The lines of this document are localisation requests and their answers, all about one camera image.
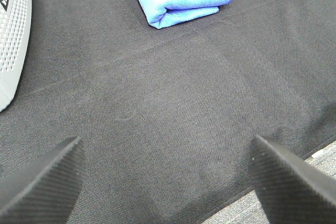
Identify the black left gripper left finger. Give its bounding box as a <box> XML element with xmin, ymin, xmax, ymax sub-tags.
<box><xmin>1</xmin><ymin>137</ymin><xmax>85</xmax><ymax>223</ymax></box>

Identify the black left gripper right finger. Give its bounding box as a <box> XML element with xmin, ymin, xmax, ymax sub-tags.
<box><xmin>248</xmin><ymin>135</ymin><xmax>335</xmax><ymax>223</ymax></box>

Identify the black fabric table cover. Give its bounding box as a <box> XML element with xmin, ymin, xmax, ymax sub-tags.
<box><xmin>1</xmin><ymin>0</ymin><xmax>335</xmax><ymax>223</ymax></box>

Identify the grey perforated plastic basket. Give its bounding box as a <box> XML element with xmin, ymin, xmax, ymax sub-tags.
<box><xmin>0</xmin><ymin>0</ymin><xmax>32</xmax><ymax>111</ymax></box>

